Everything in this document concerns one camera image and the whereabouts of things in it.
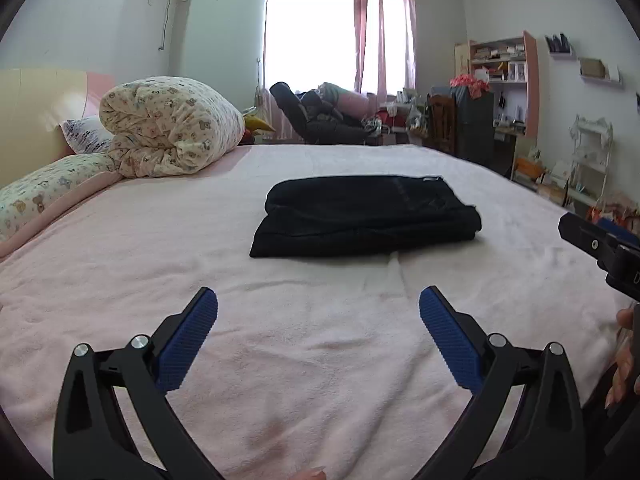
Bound red patterned cloth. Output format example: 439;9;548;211
449;74;493;98

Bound pink window curtain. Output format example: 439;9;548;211
262;0;418;96

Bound yellow plush toy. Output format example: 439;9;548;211
242;112;275;135

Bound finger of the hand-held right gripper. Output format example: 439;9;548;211
557;212;623;266

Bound black pants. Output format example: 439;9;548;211
249;175;483;260

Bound white metal rack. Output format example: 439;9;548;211
569;115;615;208

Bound wooden chair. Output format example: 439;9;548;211
426;92;457;155

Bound long white wall shelf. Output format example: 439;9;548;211
577;57;625;86

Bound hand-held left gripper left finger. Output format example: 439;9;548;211
52;286;226;480

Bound bright window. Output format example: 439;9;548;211
265;0;416;93

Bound black recliner chair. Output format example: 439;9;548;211
269;81;381;146

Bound pink bed blanket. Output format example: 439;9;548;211
0;144;640;480

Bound small purple print pillow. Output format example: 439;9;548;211
60;116;115;156

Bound small white wall shelf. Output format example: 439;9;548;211
544;34;575;58

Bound person's right hand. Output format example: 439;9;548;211
604;306;640;411

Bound long bear print pillow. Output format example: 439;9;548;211
0;152;121;243

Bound pink and white bookshelf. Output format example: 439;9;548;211
467;30;541;143

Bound pile of household clutter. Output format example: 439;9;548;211
372;89;431;147

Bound rolled bear print quilt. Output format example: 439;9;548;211
99;76;247;179

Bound pile of clothes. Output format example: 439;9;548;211
295;82;371;123

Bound black cabinet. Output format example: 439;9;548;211
450;85;496;163

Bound person's dark clothing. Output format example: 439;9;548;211
580;360;640;480

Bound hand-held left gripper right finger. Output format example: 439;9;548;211
415;285;583;480

